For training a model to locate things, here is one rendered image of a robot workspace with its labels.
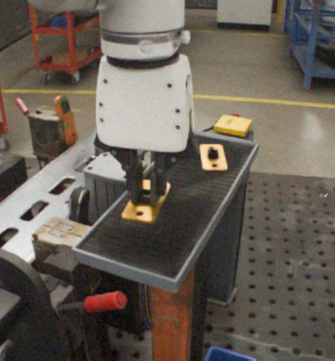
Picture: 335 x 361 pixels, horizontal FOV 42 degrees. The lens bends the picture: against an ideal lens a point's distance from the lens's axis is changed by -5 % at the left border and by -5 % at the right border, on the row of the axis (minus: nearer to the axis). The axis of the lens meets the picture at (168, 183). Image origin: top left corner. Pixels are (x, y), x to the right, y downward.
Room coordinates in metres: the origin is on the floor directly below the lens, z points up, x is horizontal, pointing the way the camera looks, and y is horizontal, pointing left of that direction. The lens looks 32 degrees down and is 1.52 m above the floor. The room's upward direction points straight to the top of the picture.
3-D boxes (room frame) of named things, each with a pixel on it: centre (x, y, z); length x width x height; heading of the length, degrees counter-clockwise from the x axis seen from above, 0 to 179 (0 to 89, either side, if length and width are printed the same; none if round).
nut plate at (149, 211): (0.45, 0.03, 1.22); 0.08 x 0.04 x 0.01; 166
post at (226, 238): (0.80, -0.12, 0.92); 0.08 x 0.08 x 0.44; 66
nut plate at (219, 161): (0.66, -0.07, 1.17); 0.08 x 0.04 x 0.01; 0
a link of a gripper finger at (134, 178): (0.46, 0.05, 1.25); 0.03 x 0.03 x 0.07; 76
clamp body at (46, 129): (1.09, 0.32, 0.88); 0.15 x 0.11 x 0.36; 66
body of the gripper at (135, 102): (0.46, 0.03, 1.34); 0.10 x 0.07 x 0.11; 76
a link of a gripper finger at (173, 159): (0.45, 0.00, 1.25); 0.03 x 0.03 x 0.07; 76
